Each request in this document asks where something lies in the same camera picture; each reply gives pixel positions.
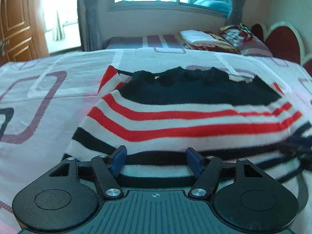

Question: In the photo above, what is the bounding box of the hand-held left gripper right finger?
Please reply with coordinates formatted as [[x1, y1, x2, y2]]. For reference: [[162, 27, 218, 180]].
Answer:
[[186, 147, 266, 199]]

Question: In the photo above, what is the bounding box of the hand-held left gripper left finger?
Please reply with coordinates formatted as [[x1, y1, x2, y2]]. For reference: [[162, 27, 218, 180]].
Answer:
[[47, 145, 124, 199]]

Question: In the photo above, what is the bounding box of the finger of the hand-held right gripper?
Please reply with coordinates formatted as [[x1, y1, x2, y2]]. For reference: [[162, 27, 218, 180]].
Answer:
[[284, 134, 312, 167]]

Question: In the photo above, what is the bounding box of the striped cartoon sweater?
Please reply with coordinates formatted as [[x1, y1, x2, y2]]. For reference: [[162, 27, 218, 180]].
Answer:
[[62, 65, 312, 188]]

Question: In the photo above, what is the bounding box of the patterned bed sheet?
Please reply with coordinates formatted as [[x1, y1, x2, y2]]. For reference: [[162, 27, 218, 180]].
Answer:
[[0, 48, 312, 234]]

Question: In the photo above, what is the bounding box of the red white headboard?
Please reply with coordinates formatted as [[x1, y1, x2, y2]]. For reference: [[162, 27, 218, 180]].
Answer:
[[251, 21, 312, 76]]

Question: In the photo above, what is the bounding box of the red patterned pillow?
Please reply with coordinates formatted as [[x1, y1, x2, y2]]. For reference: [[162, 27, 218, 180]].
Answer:
[[218, 24, 274, 57]]

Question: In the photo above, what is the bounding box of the folded red yellow blanket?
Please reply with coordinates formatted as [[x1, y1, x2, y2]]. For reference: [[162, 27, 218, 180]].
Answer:
[[177, 31, 242, 54]]

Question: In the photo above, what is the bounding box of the bed with striped sheet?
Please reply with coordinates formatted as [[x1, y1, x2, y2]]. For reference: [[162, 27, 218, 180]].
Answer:
[[104, 34, 274, 57]]

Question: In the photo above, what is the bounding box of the folded white blanket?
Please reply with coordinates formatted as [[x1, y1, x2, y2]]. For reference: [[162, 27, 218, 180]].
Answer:
[[179, 30, 221, 46]]

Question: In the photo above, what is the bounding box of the white sheer curtain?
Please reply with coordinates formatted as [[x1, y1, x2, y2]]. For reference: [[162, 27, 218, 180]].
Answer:
[[52, 11, 67, 41]]

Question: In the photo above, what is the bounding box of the grey curtain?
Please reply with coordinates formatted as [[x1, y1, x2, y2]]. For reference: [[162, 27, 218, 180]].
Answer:
[[228, 0, 255, 27], [76, 0, 105, 52]]

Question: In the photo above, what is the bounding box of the teal fluffy cushion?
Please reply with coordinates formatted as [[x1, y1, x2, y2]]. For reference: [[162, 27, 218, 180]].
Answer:
[[194, 0, 232, 12]]

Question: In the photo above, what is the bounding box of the brown wooden door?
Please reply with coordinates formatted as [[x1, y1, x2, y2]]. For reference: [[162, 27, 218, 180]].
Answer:
[[0, 0, 50, 64]]

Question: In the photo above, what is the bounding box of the metal door handle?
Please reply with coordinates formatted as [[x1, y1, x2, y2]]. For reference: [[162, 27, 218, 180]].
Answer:
[[0, 40, 11, 56]]

